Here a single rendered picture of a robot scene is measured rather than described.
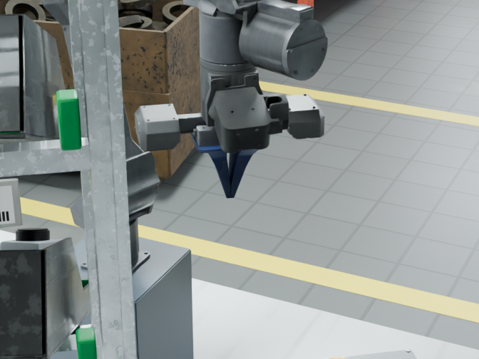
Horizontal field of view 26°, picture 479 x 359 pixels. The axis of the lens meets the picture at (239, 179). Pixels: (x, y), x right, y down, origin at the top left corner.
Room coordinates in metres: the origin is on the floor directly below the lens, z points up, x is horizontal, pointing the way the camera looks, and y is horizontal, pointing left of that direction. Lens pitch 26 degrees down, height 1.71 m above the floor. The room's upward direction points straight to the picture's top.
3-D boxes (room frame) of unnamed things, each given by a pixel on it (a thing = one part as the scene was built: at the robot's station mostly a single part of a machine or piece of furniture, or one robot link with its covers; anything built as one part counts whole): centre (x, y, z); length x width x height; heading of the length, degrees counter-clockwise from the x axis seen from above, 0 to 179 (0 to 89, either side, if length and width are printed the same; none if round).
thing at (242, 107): (0.93, -0.01, 1.33); 0.07 x 0.07 x 0.06; 13
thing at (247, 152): (0.98, -0.01, 1.25); 0.06 x 0.04 x 0.07; 11
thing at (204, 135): (0.97, 0.00, 1.30); 0.09 x 0.04 x 0.02; 101
